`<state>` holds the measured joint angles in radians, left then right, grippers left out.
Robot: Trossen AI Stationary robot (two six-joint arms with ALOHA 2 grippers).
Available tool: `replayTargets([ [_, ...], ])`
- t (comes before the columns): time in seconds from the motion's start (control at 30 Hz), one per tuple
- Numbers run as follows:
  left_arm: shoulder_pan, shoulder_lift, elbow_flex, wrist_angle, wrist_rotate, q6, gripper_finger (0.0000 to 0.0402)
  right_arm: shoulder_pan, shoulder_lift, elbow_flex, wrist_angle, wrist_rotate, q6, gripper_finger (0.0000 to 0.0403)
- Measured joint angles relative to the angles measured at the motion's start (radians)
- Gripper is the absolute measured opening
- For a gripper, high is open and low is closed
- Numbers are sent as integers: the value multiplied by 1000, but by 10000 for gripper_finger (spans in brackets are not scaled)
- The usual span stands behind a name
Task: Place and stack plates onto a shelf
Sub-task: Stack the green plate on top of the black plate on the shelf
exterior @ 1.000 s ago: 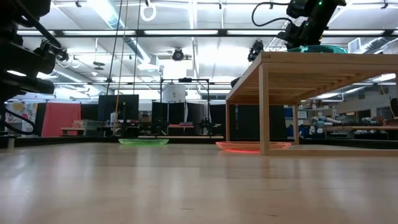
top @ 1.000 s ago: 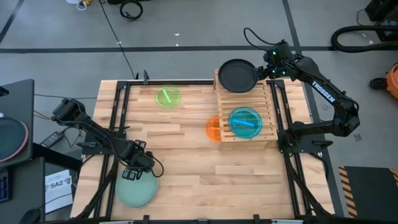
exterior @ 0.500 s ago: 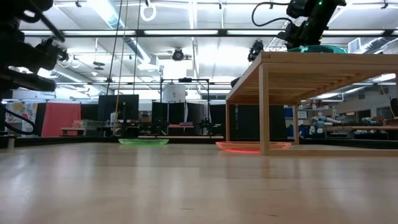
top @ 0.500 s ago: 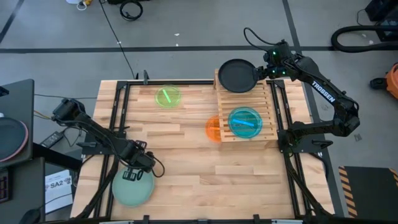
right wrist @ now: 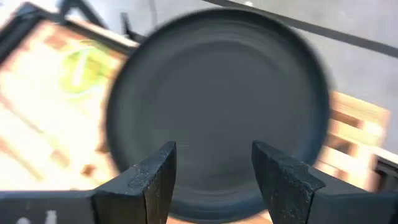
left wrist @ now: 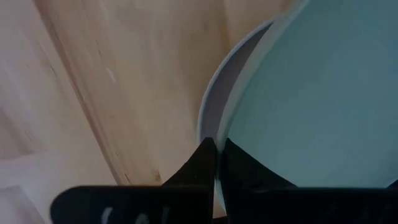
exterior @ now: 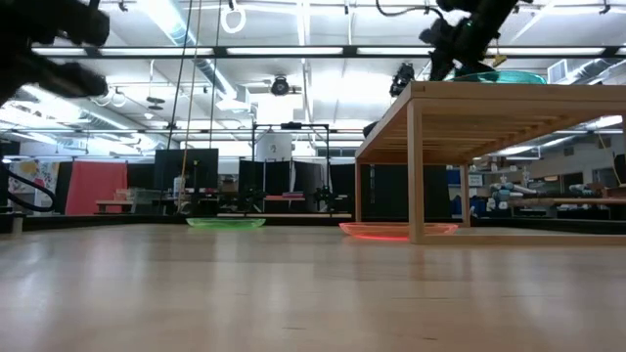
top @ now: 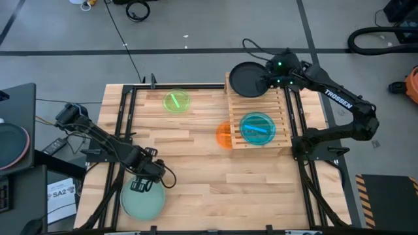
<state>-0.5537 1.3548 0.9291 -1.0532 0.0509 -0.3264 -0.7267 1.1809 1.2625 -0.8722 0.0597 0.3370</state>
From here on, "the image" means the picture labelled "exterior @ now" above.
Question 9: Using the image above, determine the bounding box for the slatted wooden shelf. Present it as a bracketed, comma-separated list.
[355, 80, 626, 245]

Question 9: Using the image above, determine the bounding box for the black ceiling-mounted device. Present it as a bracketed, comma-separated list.
[270, 75, 291, 97]
[388, 62, 417, 98]

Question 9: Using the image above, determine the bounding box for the black monitor panel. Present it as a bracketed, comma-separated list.
[154, 148, 220, 191]

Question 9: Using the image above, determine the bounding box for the black overhead frame beam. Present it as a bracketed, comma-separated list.
[28, 45, 626, 61]

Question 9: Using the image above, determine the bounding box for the black hose loop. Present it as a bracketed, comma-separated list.
[0, 163, 57, 214]

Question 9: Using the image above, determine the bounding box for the red fabric panel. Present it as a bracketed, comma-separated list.
[65, 160, 129, 216]

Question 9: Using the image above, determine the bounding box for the black aluminium rig frame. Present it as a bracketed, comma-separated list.
[0, 211, 626, 237]

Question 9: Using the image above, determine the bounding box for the translucent green plate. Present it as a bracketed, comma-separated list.
[185, 216, 267, 230]

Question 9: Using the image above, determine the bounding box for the white hanging ring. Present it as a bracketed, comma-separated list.
[219, 4, 247, 35]

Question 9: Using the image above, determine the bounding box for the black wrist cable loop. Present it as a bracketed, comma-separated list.
[375, 0, 444, 22]

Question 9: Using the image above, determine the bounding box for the black gantry frame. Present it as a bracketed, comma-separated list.
[250, 121, 331, 217]

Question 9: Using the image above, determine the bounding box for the black hanging cable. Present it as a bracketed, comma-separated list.
[165, 0, 196, 151]

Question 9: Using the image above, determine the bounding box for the white cylindrical tank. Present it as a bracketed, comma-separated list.
[255, 132, 293, 163]

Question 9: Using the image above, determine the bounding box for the wooden bench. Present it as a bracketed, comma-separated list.
[94, 198, 135, 215]

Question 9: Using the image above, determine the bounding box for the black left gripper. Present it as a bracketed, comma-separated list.
[0, 0, 110, 107]

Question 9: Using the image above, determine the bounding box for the colourful wall poster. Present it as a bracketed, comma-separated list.
[8, 160, 61, 214]

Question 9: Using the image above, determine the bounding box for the translucent teal plate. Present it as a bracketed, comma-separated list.
[447, 69, 549, 85]

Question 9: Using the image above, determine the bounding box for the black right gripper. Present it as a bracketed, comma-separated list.
[420, 4, 514, 82]

